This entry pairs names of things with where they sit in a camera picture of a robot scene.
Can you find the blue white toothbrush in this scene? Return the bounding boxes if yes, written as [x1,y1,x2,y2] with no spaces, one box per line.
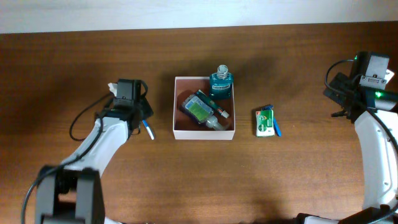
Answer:
[142,120,155,140]

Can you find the white cardboard box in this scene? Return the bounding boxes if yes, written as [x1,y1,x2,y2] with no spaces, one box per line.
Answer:
[172,77,236,141]

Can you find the purple hand soap pump bottle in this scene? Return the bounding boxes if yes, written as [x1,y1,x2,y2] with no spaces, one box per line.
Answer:
[178,91,230,131]

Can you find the teal mouthwash bottle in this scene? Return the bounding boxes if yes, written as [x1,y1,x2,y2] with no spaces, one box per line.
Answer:
[209,65,234,100]

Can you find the green white toothpaste tube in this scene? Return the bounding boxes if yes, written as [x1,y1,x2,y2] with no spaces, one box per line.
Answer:
[195,90,229,118]

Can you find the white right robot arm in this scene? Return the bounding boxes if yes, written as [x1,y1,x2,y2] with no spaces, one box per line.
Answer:
[323,51,397,223]

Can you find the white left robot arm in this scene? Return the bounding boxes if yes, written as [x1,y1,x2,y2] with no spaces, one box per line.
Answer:
[28,79,154,224]

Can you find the blue razor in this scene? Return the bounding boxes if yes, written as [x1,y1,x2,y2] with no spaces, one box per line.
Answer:
[262,105,282,137]

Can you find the green white soap box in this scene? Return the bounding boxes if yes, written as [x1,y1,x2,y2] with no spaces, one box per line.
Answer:
[256,110,275,138]

